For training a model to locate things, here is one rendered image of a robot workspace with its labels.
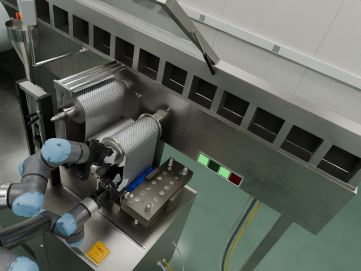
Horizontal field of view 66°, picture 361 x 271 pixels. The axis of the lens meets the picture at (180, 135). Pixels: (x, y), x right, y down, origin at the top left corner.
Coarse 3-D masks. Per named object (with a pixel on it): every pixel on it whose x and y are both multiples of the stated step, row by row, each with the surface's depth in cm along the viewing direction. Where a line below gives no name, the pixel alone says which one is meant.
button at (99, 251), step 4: (96, 244) 121; (100, 244) 122; (92, 248) 120; (96, 248) 120; (100, 248) 120; (104, 248) 121; (108, 248) 121; (88, 252) 118; (92, 252) 118; (96, 252) 119; (100, 252) 119; (104, 252) 119; (108, 252) 120; (92, 256) 117; (96, 256) 117; (100, 256) 118; (104, 256) 118; (96, 260) 116; (100, 260) 117
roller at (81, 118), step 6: (120, 84) 136; (66, 96) 122; (72, 96) 120; (66, 102) 124; (72, 102) 122; (78, 102) 119; (78, 108) 121; (84, 114) 121; (78, 120) 126; (84, 120) 123
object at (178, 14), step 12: (84, 0) 138; (156, 0) 66; (168, 0) 65; (108, 12) 132; (168, 12) 71; (180, 12) 72; (132, 24) 128; (180, 24) 76; (192, 24) 81; (156, 36) 123; (192, 36) 85; (204, 48) 97; (216, 60) 113
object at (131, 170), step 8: (152, 144) 136; (144, 152) 132; (152, 152) 141; (136, 160) 130; (144, 160) 137; (152, 160) 146; (128, 168) 127; (136, 168) 134; (144, 168) 143; (128, 176) 131; (136, 176) 140; (128, 184) 136
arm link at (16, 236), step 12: (36, 216) 109; (48, 216) 112; (60, 216) 116; (12, 228) 93; (24, 228) 97; (36, 228) 102; (48, 228) 110; (0, 240) 84; (12, 240) 90; (24, 240) 96
